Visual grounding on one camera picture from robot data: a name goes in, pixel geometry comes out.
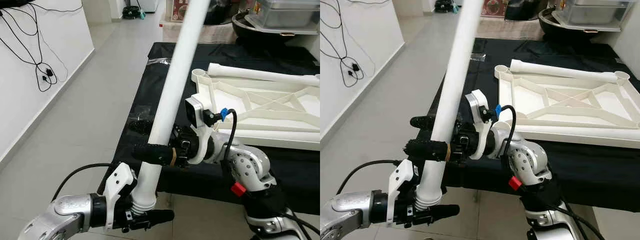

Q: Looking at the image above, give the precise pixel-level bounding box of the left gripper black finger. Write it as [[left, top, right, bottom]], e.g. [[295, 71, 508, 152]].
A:
[[425, 203, 461, 222], [142, 208, 176, 226]]

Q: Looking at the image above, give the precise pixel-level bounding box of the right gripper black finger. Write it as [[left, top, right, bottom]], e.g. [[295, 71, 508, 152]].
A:
[[404, 140, 451, 163], [131, 144, 177, 167], [128, 119, 153, 135], [410, 115, 435, 130]]

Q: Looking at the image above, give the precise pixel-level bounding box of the white plastic children table top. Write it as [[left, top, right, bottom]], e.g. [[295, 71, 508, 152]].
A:
[[191, 67, 321, 151], [494, 62, 640, 150]]

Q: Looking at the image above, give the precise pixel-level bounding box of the black cloth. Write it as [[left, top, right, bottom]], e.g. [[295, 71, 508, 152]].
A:
[[417, 37, 640, 201], [102, 41, 321, 216]]

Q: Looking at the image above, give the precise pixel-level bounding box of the beige patterned cloth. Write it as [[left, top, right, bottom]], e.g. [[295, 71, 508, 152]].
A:
[[480, 15, 546, 41], [159, 21, 238, 45]]

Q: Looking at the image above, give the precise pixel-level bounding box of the red printed food box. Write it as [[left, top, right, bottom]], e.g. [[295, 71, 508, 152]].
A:
[[482, 0, 503, 17], [171, 0, 191, 22]]

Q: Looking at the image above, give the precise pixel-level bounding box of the black plastic bag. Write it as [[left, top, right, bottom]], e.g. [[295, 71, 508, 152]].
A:
[[505, 0, 541, 22], [204, 0, 240, 25]]

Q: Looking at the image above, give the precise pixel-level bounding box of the clear plastic storage container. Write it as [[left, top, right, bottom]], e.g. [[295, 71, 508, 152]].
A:
[[245, 0, 321, 35], [551, 0, 635, 32]]

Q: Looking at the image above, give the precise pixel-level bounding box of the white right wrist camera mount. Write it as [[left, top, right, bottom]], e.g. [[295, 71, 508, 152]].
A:
[[184, 95, 222, 165], [464, 89, 495, 162]]

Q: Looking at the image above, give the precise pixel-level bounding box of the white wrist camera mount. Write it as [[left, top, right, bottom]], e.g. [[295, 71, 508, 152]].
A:
[[387, 159, 416, 226], [464, 89, 495, 162], [184, 95, 222, 165], [102, 162, 136, 231]]

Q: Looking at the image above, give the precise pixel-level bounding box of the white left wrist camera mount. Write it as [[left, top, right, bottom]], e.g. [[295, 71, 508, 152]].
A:
[[102, 162, 136, 231], [387, 159, 416, 226]]

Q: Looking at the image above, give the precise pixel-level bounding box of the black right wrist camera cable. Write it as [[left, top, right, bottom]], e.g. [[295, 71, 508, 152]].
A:
[[494, 102, 518, 160], [219, 106, 238, 163]]

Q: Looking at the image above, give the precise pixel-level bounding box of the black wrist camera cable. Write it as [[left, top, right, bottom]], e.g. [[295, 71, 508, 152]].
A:
[[336, 159, 401, 196], [494, 102, 518, 160], [51, 162, 121, 201], [219, 106, 238, 163]]

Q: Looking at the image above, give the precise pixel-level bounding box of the black left wrist camera cable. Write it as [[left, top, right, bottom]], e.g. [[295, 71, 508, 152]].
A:
[[51, 162, 121, 201], [336, 159, 401, 196]]

